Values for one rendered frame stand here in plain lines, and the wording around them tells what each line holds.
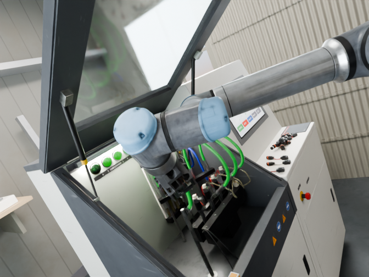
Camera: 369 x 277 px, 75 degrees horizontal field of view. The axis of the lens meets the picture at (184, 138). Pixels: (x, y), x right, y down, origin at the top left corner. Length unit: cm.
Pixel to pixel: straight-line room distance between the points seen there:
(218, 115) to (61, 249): 288
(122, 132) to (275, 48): 234
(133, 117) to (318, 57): 39
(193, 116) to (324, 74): 30
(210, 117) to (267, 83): 18
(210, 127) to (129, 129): 13
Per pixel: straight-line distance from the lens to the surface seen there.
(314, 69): 56
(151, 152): 42
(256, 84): 53
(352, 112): 274
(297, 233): 132
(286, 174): 126
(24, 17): 359
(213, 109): 40
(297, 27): 261
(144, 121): 39
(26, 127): 280
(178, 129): 40
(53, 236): 309
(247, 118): 156
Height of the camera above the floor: 158
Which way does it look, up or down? 13 degrees down
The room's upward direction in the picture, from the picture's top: 23 degrees counter-clockwise
